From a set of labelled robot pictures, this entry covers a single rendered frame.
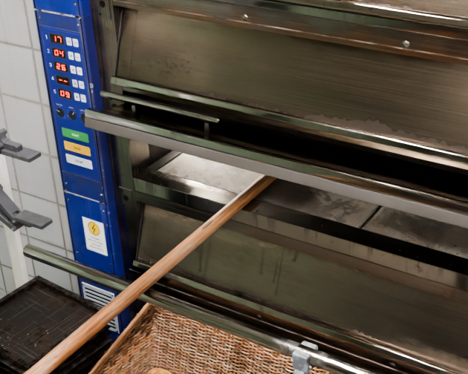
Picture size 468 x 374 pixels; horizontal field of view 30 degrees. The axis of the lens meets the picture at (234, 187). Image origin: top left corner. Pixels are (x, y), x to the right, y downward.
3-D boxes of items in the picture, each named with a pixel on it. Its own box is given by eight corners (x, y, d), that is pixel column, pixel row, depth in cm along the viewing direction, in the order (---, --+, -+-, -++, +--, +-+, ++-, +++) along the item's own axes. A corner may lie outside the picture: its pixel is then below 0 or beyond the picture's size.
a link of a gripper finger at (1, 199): (-26, 178, 160) (-28, 182, 161) (14, 224, 160) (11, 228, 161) (-10, 169, 163) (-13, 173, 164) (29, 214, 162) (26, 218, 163)
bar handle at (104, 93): (99, 114, 202) (104, 113, 204) (217, 144, 186) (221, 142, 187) (99, 90, 200) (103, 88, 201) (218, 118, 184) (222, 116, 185)
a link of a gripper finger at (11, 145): (2, 143, 155) (-1, 128, 154) (23, 149, 153) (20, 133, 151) (-4, 147, 154) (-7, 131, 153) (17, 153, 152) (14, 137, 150)
